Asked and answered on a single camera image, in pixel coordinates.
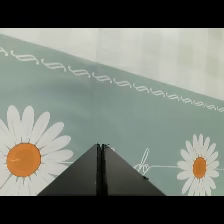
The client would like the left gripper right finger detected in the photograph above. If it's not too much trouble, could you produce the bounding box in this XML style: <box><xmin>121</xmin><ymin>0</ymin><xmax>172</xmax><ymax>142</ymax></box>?
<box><xmin>99</xmin><ymin>143</ymin><xmax>166</xmax><ymax>197</ymax></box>

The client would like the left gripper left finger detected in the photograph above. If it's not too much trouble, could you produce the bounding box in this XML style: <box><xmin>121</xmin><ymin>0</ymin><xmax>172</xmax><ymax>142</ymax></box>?
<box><xmin>37</xmin><ymin>143</ymin><xmax>101</xmax><ymax>197</ymax></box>

